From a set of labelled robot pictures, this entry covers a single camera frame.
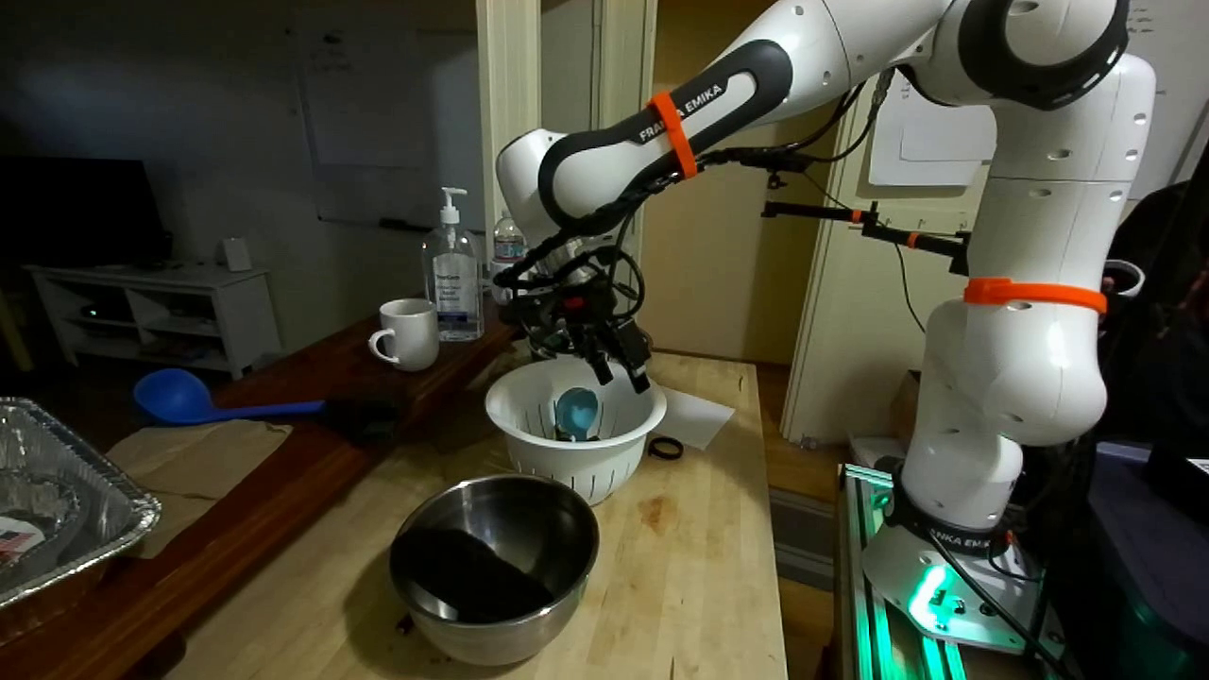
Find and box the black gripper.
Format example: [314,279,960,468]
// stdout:
[507,278,650,392]

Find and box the teal blue measuring spoon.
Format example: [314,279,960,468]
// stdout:
[551,391,600,444]

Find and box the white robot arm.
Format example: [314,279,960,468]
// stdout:
[495,0,1155,532]

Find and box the white plastic colander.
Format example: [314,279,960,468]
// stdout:
[484,357,671,502]

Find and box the white paper sheet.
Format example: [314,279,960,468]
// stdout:
[660,391,734,449]

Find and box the clear hand sanitizer bottle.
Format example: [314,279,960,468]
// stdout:
[433,184,484,344]

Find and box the white ceramic mug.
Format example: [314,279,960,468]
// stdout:
[368,300,438,371]

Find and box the stainless steel mixing bowl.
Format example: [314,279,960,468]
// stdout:
[388,474,600,665]

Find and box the black foam block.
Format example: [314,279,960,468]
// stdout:
[320,398,405,444]

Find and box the white shelf unit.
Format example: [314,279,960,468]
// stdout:
[32,265,279,378]

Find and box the large blue plastic ladle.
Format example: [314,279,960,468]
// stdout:
[132,371,320,426]

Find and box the aluminium foil tray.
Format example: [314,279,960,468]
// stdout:
[0,398,163,609]

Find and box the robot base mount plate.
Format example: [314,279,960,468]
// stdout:
[863,527,1047,655]

